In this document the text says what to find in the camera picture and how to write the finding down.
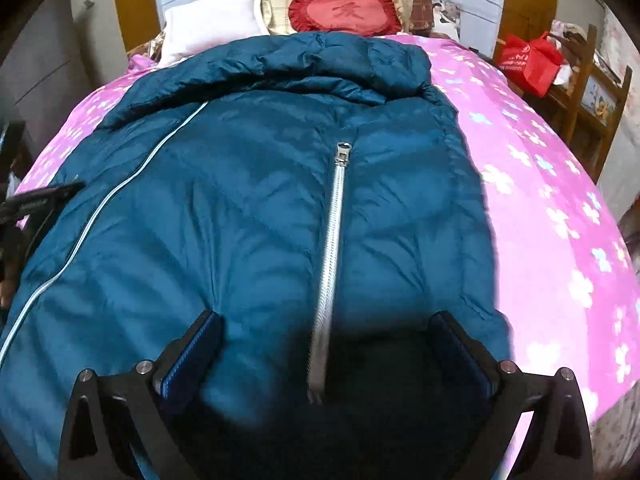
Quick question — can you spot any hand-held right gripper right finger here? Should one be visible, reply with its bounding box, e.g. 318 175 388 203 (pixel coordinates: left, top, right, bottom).
429 310 595 480

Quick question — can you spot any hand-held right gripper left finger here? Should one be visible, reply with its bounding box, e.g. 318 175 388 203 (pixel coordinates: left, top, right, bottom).
57 309 225 480

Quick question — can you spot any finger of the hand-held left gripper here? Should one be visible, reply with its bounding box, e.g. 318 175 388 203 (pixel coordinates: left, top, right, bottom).
0 182 86 226

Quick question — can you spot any teal puffer jacket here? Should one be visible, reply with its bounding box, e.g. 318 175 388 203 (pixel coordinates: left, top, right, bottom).
0 31 516 480

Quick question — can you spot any grey cabinet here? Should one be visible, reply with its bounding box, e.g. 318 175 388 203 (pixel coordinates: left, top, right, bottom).
0 0 132 181

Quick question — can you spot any pink floral bed sheet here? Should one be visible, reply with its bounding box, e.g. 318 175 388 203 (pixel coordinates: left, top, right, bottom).
14 34 640 480

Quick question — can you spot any wooden door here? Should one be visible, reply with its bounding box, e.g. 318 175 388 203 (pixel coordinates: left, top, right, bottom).
113 0 162 54

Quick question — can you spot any white pillow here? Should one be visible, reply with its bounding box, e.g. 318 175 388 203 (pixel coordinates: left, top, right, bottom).
157 0 268 67

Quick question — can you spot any wooden chair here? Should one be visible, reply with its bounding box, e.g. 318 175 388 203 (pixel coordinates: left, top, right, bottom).
520 23 634 181

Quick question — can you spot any red shopping bag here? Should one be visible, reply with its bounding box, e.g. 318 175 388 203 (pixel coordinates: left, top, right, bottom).
500 33 566 98

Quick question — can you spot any red heart-shaped pillow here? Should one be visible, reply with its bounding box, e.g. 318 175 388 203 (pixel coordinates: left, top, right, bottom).
288 0 404 37

